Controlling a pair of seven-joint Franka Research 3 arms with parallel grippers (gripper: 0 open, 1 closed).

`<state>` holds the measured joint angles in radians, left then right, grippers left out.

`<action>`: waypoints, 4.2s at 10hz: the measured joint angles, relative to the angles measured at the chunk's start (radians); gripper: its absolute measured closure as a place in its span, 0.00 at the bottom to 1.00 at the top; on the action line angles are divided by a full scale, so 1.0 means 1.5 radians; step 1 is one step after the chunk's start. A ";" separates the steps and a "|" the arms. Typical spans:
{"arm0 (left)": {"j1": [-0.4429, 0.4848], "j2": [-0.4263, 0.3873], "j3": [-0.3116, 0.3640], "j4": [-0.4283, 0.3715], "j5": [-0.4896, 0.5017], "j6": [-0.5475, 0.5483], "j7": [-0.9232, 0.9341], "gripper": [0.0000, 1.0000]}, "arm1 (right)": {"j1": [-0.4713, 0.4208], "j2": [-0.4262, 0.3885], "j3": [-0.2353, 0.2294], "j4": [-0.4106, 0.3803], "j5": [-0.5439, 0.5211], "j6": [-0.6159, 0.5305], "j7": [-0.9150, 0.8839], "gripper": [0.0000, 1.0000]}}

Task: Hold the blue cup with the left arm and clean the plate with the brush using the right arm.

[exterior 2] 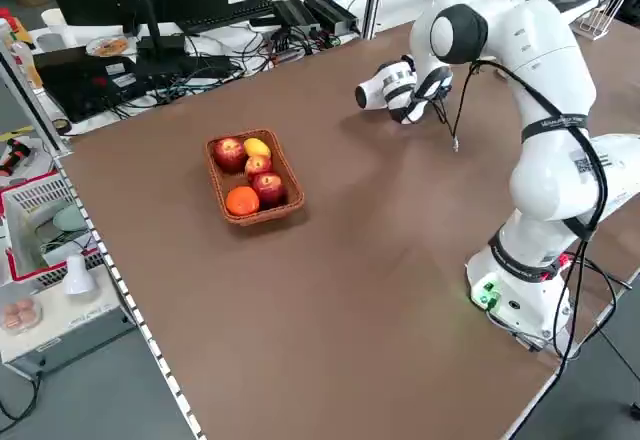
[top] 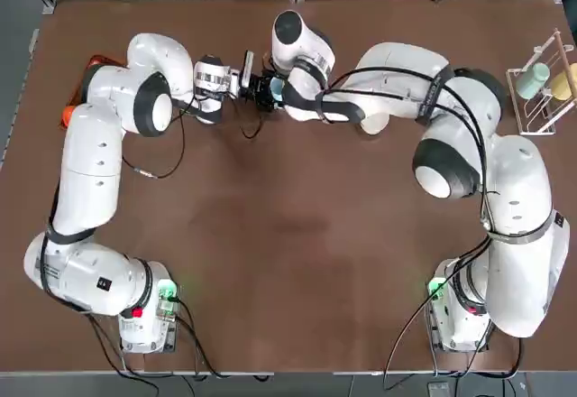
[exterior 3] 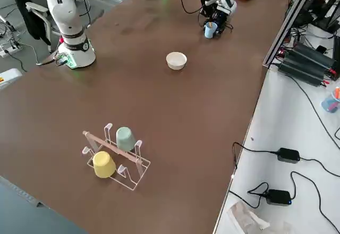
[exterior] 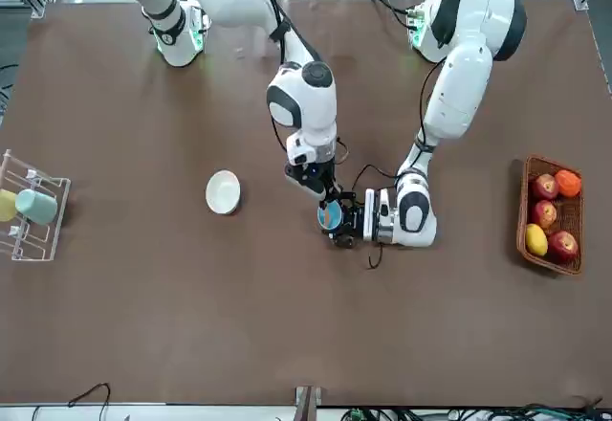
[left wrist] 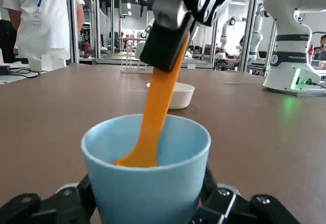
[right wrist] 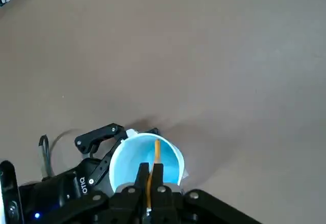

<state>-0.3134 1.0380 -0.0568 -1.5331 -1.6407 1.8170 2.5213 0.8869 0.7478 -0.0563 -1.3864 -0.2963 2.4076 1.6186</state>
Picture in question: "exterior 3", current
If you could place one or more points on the cream bowl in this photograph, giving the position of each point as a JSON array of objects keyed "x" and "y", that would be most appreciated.
[{"x": 176, "y": 62}]

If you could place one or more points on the blue cup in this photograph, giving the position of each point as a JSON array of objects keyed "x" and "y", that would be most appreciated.
[{"x": 210, "y": 33}]

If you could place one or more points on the black power supply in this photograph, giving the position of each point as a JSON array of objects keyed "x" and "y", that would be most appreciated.
[
  {"x": 316, "y": 56},
  {"x": 305, "y": 71}
]

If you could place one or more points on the yellow cup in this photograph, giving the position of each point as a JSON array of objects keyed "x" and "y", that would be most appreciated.
[{"x": 104, "y": 165}]

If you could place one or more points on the black jacket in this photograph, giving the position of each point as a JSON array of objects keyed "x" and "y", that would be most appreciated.
[{"x": 27, "y": 18}]

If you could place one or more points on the aluminium frame post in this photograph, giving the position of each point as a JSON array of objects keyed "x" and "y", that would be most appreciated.
[{"x": 289, "y": 21}]

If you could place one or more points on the white power strip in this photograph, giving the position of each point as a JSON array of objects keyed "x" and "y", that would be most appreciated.
[{"x": 12, "y": 50}]

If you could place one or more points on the black power adapter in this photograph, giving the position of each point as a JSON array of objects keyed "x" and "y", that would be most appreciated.
[
  {"x": 278, "y": 196},
  {"x": 288, "y": 155}
]

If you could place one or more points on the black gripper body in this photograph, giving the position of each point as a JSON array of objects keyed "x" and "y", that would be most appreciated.
[
  {"x": 207, "y": 6},
  {"x": 222, "y": 21}
]

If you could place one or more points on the clear plastic bag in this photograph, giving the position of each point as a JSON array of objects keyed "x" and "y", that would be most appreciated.
[{"x": 247, "y": 216}]

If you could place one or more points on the green cup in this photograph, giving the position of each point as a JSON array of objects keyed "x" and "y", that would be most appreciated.
[{"x": 125, "y": 138}]

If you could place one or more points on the white box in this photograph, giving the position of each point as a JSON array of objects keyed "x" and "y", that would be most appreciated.
[{"x": 9, "y": 77}]

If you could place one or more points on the grey office chair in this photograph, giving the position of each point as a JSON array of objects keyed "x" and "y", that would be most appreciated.
[{"x": 37, "y": 7}]

